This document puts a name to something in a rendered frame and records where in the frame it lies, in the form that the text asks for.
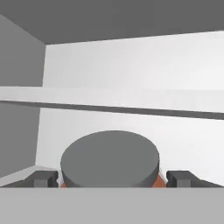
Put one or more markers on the white cabinet shelf board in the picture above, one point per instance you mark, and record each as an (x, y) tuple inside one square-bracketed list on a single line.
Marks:
[(116, 100)]

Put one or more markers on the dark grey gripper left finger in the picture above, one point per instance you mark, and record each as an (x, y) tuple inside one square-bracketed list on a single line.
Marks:
[(43, 176)]

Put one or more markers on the white cabinet interior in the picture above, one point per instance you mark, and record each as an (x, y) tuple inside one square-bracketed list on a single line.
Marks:
[(122, 67)]

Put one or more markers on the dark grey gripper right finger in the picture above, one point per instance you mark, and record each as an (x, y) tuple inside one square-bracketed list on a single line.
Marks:
[(180, 176)]

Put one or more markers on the orange honey bottle grey cap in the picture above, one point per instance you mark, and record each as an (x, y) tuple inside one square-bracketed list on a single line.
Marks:
[(110, 159)]

